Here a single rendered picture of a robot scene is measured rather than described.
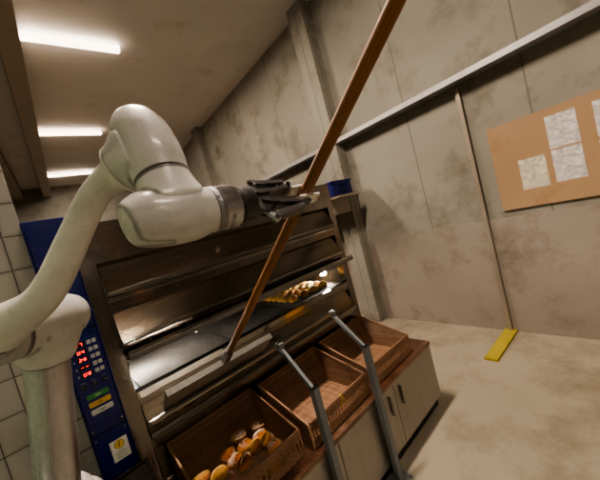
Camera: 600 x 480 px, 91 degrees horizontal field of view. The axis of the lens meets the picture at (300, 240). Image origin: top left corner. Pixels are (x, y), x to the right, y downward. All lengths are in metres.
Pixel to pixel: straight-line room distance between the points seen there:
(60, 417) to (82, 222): 0.59
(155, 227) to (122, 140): 0.18
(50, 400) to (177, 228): 0.68
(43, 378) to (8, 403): 0.84
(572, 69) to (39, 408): 3.96
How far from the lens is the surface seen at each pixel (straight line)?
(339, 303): 2.71
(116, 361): 1.89
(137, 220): 0.52
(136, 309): 1.89
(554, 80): 3.74
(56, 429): 1.12
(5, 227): 1.85
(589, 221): 3.73
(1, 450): 1.94
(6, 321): 0.81
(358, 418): 2.15
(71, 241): 0.71
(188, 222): 0.53
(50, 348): 1.00
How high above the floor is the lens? 1.83
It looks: 4 degrees down
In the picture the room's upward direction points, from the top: 15 degrees counter-clockwise
